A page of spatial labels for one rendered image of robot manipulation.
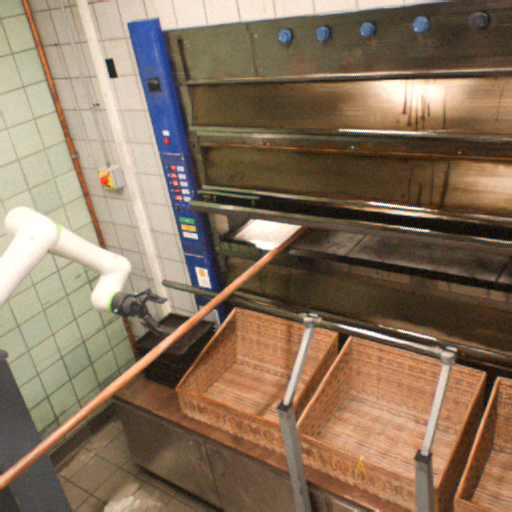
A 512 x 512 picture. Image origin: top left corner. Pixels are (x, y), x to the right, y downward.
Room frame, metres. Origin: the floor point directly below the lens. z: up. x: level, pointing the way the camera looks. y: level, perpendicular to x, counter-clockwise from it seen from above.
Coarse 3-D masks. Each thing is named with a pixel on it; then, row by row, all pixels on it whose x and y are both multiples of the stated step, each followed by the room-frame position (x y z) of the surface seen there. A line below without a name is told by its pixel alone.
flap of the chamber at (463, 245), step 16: (192, 208) 2.31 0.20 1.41; (208, 208) 2.25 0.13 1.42; (272, 208) 2.16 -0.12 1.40; (288, 208) 2.15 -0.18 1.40; (304, 208) 2.13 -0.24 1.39; (320, 208) 2.12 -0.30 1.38; (288, 224) 1.99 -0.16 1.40; (304, 224) 1.94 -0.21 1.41; (320, 224) 1.90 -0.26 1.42; (400, 224) 1.81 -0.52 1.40; (416, 224) 1.80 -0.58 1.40; (432, 224) 1.79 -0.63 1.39; (448, 224) 1.77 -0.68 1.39; (416, 240) 1.66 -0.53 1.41; (432, 240) 1.63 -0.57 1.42; (448, 240) 1.60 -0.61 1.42
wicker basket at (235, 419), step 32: (256, 320) 2.29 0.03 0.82; (288, 320) 2.19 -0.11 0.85; (224, 352) 2.27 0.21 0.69; (256, 352) 2.26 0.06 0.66; (288, 352) 2.15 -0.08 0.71; (320, 352) 2.06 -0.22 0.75; (192, 384) 2.09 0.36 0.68; (224, 384) 2.17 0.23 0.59; (256, 384) 2.12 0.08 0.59; (288, 384) 2.08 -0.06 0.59; (192, 416) 1.99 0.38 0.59; (224, 416) 1.87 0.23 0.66; (256, 416) 1.75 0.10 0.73
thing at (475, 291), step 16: (224, 240) 2.43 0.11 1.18; (240, 240) 2.40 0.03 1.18; (256, 240) 2.37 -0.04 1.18; (288, 256) 2.19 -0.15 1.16; (304, 256) 2.14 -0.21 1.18; (320, 256) 2.11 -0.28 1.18; (336, 256) 2.08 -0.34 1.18; (352, 272) 1.99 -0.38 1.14; (368, 272) 1.95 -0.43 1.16; (384, 272) 1.90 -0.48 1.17; (400, 272) 1.87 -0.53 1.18; (416, 272) 1.85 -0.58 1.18; (432, 272) 1.82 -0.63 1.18; (448, 288) 1.74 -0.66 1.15; (464, 288) 1.71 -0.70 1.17; (480, 288) 1.67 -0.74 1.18; (496, 288) 1.65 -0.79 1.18
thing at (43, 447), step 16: (288, 240) 2.26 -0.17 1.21; (272, 256) 2.15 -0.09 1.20; (256, 272) 2.07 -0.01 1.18; (208, 304) 1.85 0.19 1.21; (192, 320) 1.77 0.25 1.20; (176, 336) 1.70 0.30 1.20; (160, 352) 1.63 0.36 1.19; (112, 384) 1.49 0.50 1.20; (96, 400) 1.43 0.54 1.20; (80, 416) 1.38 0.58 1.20; (64, 432) 1.33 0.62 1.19; (48, 448) 1.28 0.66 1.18; (16, 464) 1.22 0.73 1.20; (0, 480) 1.18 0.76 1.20
